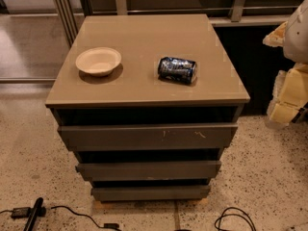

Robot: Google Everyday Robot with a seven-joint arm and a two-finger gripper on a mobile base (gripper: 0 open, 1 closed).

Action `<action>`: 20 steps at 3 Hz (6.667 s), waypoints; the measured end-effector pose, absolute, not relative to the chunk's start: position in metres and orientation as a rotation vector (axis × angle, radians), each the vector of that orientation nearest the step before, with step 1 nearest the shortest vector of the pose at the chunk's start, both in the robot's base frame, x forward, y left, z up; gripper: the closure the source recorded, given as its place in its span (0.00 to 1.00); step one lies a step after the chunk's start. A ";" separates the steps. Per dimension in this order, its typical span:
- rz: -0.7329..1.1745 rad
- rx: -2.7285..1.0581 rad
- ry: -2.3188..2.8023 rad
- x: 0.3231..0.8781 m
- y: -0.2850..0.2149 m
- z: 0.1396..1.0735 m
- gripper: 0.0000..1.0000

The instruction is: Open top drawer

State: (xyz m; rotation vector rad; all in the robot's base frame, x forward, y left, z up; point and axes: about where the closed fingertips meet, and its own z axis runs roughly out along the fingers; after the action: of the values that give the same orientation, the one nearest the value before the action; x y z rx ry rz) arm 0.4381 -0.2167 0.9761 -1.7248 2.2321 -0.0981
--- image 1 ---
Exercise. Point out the dark object at right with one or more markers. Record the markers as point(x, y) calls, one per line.
point(301, 115)

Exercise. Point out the black cylindrical tool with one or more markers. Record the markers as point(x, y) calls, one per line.
point(37, 211)

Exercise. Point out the grey drawer cabinet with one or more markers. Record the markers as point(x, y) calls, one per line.
point(134, 93)

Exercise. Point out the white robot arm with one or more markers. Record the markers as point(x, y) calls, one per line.
point(295, 46)

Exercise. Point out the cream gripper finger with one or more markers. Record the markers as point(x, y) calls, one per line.
point(289, 94)
point(276, 37)

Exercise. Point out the white paper bowl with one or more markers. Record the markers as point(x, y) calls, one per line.
point(98, 62)

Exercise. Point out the metal railing frame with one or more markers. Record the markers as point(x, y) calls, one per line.
point(222, 13)

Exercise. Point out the crushed blue soda can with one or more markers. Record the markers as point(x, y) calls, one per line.
point(179, 70)

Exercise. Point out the grey middle drawer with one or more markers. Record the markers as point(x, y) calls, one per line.
point(143, 171)

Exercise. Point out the black power adapter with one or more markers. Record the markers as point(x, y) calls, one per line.
point(21, 212)

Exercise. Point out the grey top drawer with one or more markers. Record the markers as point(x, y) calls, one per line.
point(147, 137)

